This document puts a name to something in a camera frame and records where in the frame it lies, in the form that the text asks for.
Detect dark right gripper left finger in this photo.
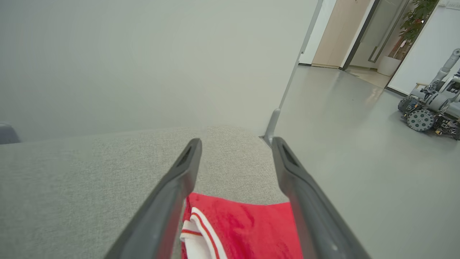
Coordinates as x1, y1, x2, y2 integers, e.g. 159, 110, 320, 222
104, 138, 202, 259

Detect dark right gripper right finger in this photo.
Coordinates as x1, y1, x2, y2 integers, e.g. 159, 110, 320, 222
272, 137, 371, 259

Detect red and white shirt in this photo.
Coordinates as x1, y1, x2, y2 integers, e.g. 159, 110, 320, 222
180, 192, 304, 259

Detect grey wheeled robot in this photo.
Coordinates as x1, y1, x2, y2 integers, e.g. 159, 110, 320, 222
397, 49, 460, 141

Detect white plant pot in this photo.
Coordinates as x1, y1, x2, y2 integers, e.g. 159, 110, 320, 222
377, 56, 402, 77

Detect beige wooden door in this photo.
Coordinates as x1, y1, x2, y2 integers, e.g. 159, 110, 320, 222
312, 0, 371, 69

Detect green potted plant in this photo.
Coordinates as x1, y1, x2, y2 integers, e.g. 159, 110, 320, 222
388, 0, 441, 60

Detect long grey door handle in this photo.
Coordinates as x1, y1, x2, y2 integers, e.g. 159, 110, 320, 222
368, 0, 410, 63

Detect glass door dark frame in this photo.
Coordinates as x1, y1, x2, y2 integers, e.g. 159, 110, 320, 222
341, 0, 414, 71

